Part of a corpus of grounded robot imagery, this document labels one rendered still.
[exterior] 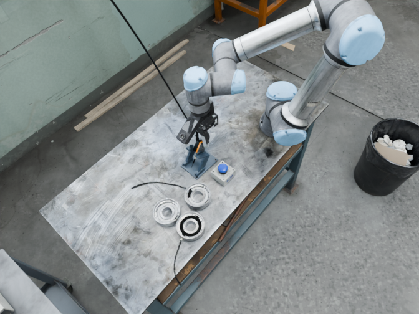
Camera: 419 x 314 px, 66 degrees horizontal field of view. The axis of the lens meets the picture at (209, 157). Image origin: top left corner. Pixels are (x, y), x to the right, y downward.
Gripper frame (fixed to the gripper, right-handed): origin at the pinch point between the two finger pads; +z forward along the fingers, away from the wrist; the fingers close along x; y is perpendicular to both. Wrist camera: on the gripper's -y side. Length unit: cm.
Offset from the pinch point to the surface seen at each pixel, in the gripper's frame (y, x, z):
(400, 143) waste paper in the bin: 104, -55, 60
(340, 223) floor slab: 55, -56, 92
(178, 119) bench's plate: 7.8, 24.7, 11.9
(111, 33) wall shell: 47, 151, 47
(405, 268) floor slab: 55, -97, 92
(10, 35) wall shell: -16, 149, 10
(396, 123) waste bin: 109, -47, 52
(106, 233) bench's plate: -48.2, 4.1, 11.8
